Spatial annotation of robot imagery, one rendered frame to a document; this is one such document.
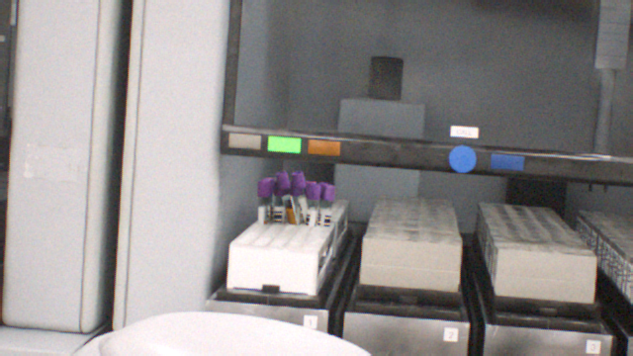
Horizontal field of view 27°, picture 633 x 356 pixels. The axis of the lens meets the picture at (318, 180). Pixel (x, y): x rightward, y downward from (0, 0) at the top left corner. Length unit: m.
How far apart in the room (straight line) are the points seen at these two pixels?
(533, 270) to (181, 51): 0.47
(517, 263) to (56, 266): 0.53
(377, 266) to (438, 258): 0.07
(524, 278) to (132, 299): 0.45
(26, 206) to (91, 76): 0.17
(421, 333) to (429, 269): 0.10
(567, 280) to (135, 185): 0.51
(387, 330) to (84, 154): 0.41
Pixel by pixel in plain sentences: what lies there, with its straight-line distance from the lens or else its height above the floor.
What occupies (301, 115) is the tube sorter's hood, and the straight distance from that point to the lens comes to 1.50.
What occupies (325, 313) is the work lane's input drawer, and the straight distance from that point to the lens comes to 1.44.
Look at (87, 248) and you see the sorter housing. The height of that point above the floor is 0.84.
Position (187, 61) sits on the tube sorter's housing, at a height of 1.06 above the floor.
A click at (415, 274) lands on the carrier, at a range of 1.51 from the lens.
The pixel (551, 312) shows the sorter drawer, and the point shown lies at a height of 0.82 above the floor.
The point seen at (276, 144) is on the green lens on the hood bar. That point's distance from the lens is 1.49.
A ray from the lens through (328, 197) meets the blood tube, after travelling 1.70.
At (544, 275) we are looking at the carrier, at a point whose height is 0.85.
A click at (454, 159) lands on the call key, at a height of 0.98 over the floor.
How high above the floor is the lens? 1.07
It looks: 5 degrees down
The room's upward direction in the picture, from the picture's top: 4 degrees clockwise
